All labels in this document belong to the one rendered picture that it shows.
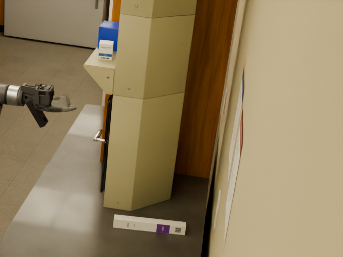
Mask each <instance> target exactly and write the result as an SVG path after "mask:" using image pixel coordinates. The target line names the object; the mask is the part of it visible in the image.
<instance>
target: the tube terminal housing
mask: <svg viewBox="0 0 343 257"><path fill-rule="evenodd" d="M194 20H195V14H194V15H182V16H170V17H157V18H148V17H141V16H134V15H127V14H120V18H119V29H118V41H117V53H116V64H115V76H114V88H113V100H112V111H111V123H110V135H109V146H108V158H107V170H106V182H105V194H104V205H103V207H106V208H113V209H119V210H126V211H133V210H136V209H140V208H143V207H147V206H149V205H152V204H156V203H159V202H162V201H165V200H169V199H170V197H171V193H172V186H173V178H174V170H175V163H176V156H177V148H178V141H179V133H180V125H181V118H182V111H183V103H184V95H185V88H186V80H187V73H188V65H189V58H190V50H191V43H192V35H193V27H194Z"/></svg>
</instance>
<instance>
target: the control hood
mask: <svg viewBox="0 0 343 257"><path fill-rule="evenodd" d="M116 53H117V52H115V51H113V54H112V61H111V60H101V59H98V57H99V49H98V48H96V49H95V50H94V52H93V53H92V54H91V56H90V57H89V58H88V60H87V61H86V62H85V64H84V65H83V66H84V68H85V69H86V71H87V72H88V73H89V74H90V75H91V77H92V78H93V79H94V80H95V81H96V82H97V84H98V85H99V86H100V87H101V88H102V90H103V91H104V92H105V93H106V94H110V95H112V94H113V88H114V76H115V64H116Z"/></svg>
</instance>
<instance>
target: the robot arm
mask: <svg viewBox="0 0 343 257"><path fill-rule="evenodd" d="M53 96H54V85H48V84H41V83H40V84H39V85H37V86H36V85H35V86H32V85H27V83H23V84H22V85H21V86H14V85H7V84H0V115H1V112H2V108H3V104H5V105H12V106H24V105H25V104H26V105H27V107H28V109H29V110H30V112H31V114H32V115H33V117H34V119H35V120H36V122H37V124H38V125H39V127H44V126H45V125H46V124H47V123H48V119H47V118H46V116H45V114H44V112H43V111H46V112H69V111H73V110H76V108H77V107H76V106H74V105H71V104H70V101H69V96H68V94H67V93H63V94H62V96H61V97H55V98H54V99H53Z"/></svg>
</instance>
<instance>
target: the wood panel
mask: <svg viewBox="0 0 343 257"><path fill-rule="evenodd" d="M237 3H238V0H198V1H197V8H196V12H195V20H194V27H193V35H192V43H191V50H190V58H189V65H188V73H187V80H186V88H185V95H184V103H183V111H182V118H181V125H180V133H179V141H178V148H177V156H176V163H175V170H174V173H177V174H183V175H190V176H197V177H203V178H209V177H210V171H211V164H212V158H213V152H214V146H215V139H216V133H217V126H218V120H219V114H220V110H221V104H222V97H223V91H224V84H225V78H226V72H227V66H228V59H229V53H230V47H231V40H232V34H233V28H234V21H235V15H236V9H237ZM120 6H121V0H113V8H112V20H111V21H113V22H119V18H120ZM109 96H110V94H106V95H105V107H104V120H103V133H102V139H105V129H106V117H107V105H108V99H109Z"/></svg>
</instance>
